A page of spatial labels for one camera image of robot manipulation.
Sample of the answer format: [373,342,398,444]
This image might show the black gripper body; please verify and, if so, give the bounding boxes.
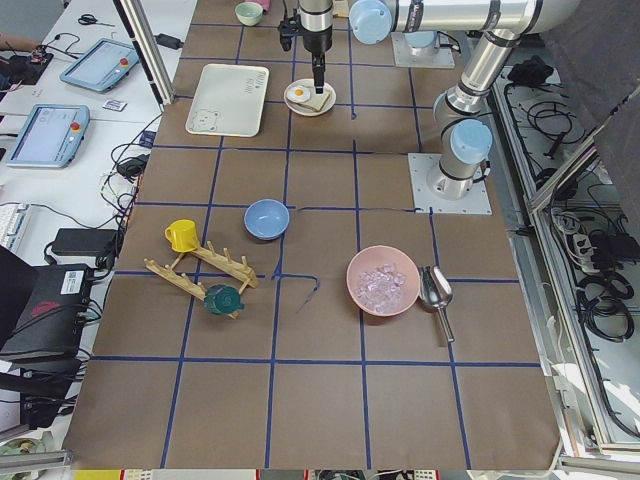
[298,0,333,54]

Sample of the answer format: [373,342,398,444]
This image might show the white round plate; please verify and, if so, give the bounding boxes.
[284,78,336,117]

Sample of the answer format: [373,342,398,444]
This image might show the bread slice on plate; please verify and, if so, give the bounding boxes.
[298,88,334,113]

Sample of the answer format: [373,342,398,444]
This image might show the wooden cutting board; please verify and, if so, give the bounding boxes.
[333,0,350,19]

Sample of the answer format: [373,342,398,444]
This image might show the fake fried egg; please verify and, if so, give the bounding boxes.
[285,84,314,105]

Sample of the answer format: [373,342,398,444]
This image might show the light green bowl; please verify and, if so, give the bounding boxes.
[235,1,263,27]

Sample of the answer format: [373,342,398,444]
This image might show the cream bear serving tray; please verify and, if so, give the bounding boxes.
[185,64,269,137]

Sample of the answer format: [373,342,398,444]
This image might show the small black adapter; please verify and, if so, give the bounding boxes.
[155,33,184,50]

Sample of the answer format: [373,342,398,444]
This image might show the blue bowl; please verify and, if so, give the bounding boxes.
[244,199,290,240]

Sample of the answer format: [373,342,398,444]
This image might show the far teach pendant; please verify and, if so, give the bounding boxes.
[59,38,139,92]

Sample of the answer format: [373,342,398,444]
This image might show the teach pendant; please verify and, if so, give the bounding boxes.
[6,104,90,169]
[59,38,139,92]

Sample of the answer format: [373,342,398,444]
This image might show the yellow mug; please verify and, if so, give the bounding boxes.
[164,219,200,253]

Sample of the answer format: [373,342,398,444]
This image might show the wooden mug rack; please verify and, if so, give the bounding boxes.
[144,241,259,319]

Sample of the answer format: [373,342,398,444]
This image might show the black scissors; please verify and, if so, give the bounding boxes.
[77,13,114,27]

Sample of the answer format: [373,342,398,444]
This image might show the pink bowl with ice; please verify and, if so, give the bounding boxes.
[346,245,421,317]

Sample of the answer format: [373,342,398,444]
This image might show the metal scoop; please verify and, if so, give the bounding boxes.
[419,265,455,343]

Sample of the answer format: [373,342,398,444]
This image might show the dark green mug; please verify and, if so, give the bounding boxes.
[203,284,244,316]

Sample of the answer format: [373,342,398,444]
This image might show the near teach pendant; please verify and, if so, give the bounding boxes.
[6,104,90,169]

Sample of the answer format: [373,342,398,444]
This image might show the black power adapter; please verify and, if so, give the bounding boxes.
[51,228,116,257]

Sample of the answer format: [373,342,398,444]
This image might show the black laptop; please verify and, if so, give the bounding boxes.
[1,248,93,362]

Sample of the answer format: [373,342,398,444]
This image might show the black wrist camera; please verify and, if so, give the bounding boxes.
[277,17,300,52]

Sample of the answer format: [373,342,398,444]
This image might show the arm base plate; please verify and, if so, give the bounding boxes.
[391,31,455,69]
[408,153,492,215]

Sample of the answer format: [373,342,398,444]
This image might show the aluminium frame post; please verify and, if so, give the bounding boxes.
[113,0,175,106]

